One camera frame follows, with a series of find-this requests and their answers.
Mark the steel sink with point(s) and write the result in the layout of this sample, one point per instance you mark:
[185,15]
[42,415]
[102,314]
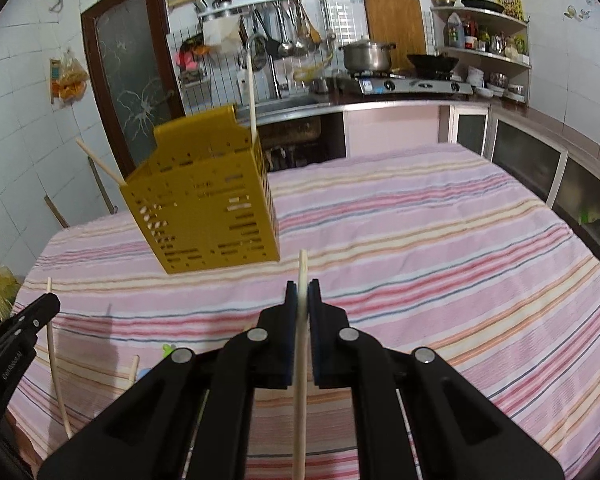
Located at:
[290,108]

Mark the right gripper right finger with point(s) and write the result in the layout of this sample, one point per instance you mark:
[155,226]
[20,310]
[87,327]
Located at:
[416,416]

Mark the dark wooden glass door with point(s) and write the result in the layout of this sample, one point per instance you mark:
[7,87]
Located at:
[132,75]

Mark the wooden chopstick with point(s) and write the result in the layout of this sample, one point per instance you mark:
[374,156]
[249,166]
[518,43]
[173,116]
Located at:
[54,372]
[300,371]
[133,369]

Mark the green frog utensil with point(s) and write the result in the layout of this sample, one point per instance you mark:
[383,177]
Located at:
[167,349]

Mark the chopstick in holder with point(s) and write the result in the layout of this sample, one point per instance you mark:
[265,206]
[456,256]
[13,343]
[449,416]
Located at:
[98,162]
[251,98]

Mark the orange hanging bag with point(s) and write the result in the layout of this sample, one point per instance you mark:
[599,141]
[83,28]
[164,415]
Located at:
[68,78]

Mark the gas stove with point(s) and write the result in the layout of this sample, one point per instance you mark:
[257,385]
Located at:
[377,86]

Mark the hanging utensil rack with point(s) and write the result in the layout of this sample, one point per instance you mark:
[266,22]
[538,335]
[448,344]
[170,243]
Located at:
[284,25]

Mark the black wok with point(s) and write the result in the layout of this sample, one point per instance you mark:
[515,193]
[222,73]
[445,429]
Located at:
[438,67]

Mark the rectangular wooden cutting board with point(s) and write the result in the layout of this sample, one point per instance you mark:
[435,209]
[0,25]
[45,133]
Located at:
[397,22]

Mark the yellow perforated utensil holder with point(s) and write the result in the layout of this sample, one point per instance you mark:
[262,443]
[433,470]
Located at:
[202,198]

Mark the wooden stick leaning on wall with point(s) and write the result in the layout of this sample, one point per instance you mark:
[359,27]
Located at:
[56,213]

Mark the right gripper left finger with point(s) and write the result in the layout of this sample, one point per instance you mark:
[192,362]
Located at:
[189,416]

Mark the pink striped tablecloth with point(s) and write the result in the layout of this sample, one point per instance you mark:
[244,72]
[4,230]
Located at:
[431,247]

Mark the steel cooking pot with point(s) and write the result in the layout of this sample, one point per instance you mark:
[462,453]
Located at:
[366,55]

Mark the wooden chopstick on table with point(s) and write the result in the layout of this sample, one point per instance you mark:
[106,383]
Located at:
[133,369]

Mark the corner shelf with condiments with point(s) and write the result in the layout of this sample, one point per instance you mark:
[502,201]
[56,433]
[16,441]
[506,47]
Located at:
[492,47]

